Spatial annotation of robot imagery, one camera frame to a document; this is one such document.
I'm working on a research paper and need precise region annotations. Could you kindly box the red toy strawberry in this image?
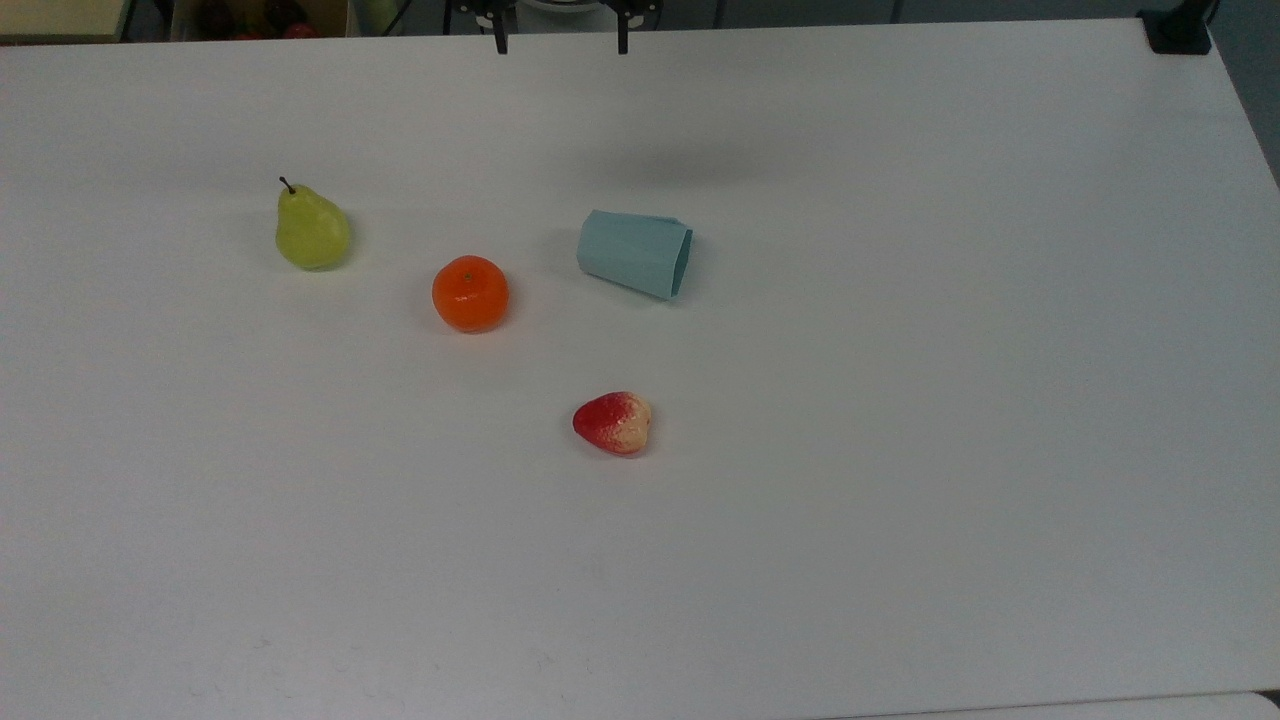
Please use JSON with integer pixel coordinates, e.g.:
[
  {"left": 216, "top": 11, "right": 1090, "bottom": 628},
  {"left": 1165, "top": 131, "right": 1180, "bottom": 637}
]
[{"left": 572, "top": 391, "right": 654, "bottom": 458}]

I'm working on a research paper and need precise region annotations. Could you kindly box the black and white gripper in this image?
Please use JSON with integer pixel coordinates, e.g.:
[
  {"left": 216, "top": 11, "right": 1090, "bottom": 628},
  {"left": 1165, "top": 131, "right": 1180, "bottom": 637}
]
[{"left": 447, "top": 0, "right": 663, "bottom": 56}]

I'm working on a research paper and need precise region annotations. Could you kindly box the green toy pear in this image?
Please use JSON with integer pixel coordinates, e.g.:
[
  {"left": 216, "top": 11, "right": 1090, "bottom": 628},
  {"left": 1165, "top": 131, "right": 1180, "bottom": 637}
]
[{"left": 275, "top": 176, "right": 353, "bottom": 272}]

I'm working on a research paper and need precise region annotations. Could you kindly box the wooden board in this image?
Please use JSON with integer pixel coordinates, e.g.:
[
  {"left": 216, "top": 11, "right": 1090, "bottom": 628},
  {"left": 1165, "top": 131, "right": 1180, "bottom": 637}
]
[{"left": 0, "top": 0, "right": 135, "bottom": 45}]

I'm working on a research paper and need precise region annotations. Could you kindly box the black table clamp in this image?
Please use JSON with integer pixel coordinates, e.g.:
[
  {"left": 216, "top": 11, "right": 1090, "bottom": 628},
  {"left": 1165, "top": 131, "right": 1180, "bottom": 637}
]
[{"left": 1138, "top": 0, "right": 1218, "bottom": 56}]

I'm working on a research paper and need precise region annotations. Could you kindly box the light blue faceted mug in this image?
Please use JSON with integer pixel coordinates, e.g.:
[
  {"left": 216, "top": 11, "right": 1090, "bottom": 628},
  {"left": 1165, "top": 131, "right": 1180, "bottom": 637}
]
[{"left": 576, "top": 209, "right": 694, "bottom": 302}]

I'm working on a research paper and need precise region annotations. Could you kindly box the orange toy mandarin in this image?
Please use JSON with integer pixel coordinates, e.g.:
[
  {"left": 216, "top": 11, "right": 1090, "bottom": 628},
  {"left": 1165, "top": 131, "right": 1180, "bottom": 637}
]
[{"left": 431, "top": 255, "right": 511, "bottom": 335}]

